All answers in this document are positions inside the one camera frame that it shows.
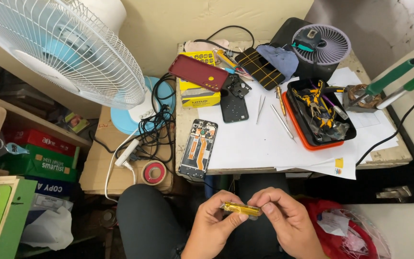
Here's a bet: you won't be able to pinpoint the opened phone with orange flex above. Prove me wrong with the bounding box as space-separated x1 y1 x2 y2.
178 119 219 180

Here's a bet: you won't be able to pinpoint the black phone back cover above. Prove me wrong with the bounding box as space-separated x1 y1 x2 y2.
219 75 250 124

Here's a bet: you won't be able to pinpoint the black box under purple fan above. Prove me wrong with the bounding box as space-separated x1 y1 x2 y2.
269 17 341 82

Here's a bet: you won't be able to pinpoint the small gold-yellow phone part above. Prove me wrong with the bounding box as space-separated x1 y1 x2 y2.
220 201 264 218

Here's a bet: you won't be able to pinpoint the person's right hand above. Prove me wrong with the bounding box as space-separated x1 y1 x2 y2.
247 187 329 259

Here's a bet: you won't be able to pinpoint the brown cardboard box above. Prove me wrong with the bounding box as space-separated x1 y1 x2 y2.
79 106 176 195

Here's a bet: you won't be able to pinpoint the phone screen with rubber bands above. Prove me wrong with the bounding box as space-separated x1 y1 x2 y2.
234 47 287 91

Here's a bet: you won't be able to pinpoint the red tape roll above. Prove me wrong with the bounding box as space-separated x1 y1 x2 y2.
141 160 167 186

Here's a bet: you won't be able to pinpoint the person's black trousers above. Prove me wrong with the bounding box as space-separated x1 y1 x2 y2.
116 173 303 259

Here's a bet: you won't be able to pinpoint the black soldering iron cable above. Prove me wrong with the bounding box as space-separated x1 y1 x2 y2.
355 53 414 167

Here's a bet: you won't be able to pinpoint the white power cable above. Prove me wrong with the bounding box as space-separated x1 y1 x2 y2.
104 131 138 203

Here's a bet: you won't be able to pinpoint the black plastic tray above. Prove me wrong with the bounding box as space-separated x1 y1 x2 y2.
286 78 357 147

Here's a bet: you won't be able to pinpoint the black phone bracket piece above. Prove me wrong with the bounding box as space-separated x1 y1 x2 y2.
228 75 253 99

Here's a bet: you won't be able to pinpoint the white paper sheets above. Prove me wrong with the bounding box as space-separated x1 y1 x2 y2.
196 66 400 180

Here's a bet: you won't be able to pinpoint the green-handled tool with metal barrel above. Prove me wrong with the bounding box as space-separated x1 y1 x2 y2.
376 65 414 111

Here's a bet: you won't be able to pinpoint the white and blue standing fan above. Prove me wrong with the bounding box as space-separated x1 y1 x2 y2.
0 0 176 136

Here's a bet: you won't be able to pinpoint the silver screwdriver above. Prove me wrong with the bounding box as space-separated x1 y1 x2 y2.
270 104 297 143

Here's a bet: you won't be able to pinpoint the white power strip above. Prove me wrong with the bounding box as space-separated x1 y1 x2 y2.
114 139 140 167

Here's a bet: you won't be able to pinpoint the yellow cardboard box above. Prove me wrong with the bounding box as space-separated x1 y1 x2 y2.
178 51 221 109

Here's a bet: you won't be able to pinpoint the metal latch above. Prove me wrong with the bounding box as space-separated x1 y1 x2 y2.
375 186 412 203

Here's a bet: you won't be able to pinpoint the person's left hand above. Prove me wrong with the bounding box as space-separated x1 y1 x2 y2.
181 190 249 259

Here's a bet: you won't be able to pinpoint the red plastic bag with rubbish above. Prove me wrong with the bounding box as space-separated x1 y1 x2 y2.
298 197 392 259

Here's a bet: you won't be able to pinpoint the silver tweezers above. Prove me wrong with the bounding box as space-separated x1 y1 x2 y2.
256 95 266 125

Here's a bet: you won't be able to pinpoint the metal soldering iron stand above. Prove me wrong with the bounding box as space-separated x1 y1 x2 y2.
342 84 383 113

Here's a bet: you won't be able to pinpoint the green-handled soldering iron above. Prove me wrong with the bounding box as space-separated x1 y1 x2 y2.
350 53 414 107

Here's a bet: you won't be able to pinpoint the yellow and black pliers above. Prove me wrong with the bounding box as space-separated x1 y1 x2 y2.
293 79 346 131

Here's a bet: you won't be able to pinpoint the blue cloth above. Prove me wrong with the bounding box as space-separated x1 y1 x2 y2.
256 44 299 83

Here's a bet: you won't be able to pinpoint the white plastic bag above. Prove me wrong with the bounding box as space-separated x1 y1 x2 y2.
20 194 75 252

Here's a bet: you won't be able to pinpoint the bundle of black cables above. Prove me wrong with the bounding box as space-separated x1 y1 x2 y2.
89 73 176 164

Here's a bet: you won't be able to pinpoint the wooden shelf with paper reams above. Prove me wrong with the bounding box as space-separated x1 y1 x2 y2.
0 50 93 196

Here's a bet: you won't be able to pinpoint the orange plastic tray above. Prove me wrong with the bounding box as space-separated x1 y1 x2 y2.
282 91 345 151

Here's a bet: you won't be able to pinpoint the thin black cable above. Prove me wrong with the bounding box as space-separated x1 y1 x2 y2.
192 25 255 55

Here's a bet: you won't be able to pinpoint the dark red phone case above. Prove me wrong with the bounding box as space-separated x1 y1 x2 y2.
168 54 229 93

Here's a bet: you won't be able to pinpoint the teal and black small device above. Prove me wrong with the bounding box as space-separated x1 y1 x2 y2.
291 28 325 53

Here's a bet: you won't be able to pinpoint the gold-handled screwdriver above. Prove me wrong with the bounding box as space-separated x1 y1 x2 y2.
276 86 288 122

